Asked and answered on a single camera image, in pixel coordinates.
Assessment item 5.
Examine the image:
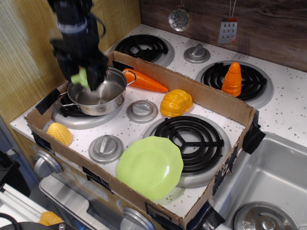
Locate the black cable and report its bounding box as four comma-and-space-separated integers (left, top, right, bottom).
0, 212, 22, 230

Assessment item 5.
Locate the light green plastic plate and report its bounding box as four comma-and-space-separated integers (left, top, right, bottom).
116, 136, 184, 201

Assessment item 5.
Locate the orange toy carrot upright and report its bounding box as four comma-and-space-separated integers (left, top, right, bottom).
222, 62, 242, 97

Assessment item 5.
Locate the silver back stove knob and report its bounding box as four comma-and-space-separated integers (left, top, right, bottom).
184, 44, 211, 64

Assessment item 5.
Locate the black burner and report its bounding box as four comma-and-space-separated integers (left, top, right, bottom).
196, 60, 274, 109
52, 96, 124, 130
110, 34, 175, 67
143, 115, 231, 188

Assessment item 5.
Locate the silver middle stove knob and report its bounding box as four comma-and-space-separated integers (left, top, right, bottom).
127, 100, 158, 124

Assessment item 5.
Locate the hanging silver spatula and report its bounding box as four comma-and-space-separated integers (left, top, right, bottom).
218, 0, 238, 44

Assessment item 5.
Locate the front left black burner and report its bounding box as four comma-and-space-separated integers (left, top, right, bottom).
52, 96, 124, 130

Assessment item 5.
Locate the silver stove knob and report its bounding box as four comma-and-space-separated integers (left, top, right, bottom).
88, 135, 123, 164
184, 44, 211, 64
127, 100, 158, 124

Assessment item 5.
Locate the back right black burner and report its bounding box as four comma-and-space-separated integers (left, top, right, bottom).
196, 60, 274, 109

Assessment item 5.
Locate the silver oven knob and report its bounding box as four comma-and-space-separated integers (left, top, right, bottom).
34, 150, 63, 178
120, 207, 155, 230

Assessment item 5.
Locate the silver oven door handle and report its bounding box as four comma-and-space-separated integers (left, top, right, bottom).
39, 176, 122, 230

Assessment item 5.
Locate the back left black burner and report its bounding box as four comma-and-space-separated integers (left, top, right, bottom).
110, 34, 175, 67

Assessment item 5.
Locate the orange toy pumpkin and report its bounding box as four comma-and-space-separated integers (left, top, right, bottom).
160, 89, 193, 117

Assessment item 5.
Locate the silver front stove knob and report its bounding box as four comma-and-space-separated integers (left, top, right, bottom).
88, 135, 123, 164

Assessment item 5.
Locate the orange toy carrot lying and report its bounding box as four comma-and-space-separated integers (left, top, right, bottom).
122, 69, 168, 92

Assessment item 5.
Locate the silver oven knob left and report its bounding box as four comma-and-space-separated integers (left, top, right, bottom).
34, 150, 63, 178

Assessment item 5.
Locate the hanging silver strainer ladle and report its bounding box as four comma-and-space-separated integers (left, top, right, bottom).
168, 0, 192, 32

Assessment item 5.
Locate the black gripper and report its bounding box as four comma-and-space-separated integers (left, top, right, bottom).
50, 18, 108, 91

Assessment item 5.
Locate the silver sink drain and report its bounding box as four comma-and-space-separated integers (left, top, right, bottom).
232, 202, 298, 230

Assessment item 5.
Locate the yellow toy corn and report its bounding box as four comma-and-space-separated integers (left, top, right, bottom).
47, 123, 73, 146

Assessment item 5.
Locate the silver metal sink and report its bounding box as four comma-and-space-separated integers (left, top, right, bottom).
213, 133, 307, 230

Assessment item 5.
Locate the front right black burner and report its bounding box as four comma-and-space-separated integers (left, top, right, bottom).
143, 115, 231, 188

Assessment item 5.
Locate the silver oven knob right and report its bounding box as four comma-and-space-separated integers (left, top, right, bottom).
120, 207, 155, 230

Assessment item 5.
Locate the green toy broccoli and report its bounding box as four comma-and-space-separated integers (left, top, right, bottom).
71, 68, 90, 88

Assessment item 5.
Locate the yellow toy on floor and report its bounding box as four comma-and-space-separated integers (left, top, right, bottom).
38, 211, 63, 226

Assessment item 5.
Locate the brown cardboard fence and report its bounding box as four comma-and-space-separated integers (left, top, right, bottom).
26, 51, 259, 230

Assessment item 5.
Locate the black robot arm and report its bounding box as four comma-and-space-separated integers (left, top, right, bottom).
48, 0, 108, 91

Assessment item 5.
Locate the silver metal pan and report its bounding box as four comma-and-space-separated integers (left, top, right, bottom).
58, 67, 137, 116

